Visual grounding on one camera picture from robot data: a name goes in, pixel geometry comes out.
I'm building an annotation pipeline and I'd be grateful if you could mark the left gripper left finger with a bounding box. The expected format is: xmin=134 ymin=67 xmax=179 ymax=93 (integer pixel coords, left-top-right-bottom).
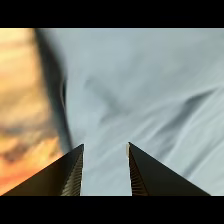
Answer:
xmin=3 ymin=143 xmax=85 ymax=197

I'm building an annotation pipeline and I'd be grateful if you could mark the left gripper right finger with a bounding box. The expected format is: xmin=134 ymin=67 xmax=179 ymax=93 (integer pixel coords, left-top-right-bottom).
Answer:
xmin=127 ymin=141 xmax=211 ymax=197

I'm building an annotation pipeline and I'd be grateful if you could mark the blue shirt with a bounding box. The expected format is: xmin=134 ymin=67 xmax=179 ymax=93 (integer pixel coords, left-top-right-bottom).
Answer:
xmin=34 ymin=28 xmax=224 ymax=197

